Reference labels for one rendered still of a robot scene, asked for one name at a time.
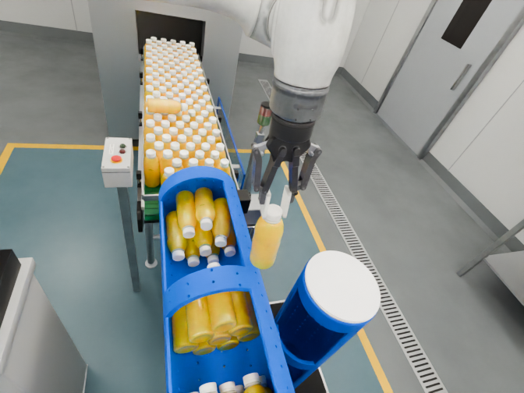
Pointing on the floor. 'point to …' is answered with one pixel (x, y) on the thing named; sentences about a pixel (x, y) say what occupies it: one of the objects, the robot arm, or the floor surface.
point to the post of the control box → (129, 235)
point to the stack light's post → (252, 163)
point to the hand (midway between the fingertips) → (275, 202)
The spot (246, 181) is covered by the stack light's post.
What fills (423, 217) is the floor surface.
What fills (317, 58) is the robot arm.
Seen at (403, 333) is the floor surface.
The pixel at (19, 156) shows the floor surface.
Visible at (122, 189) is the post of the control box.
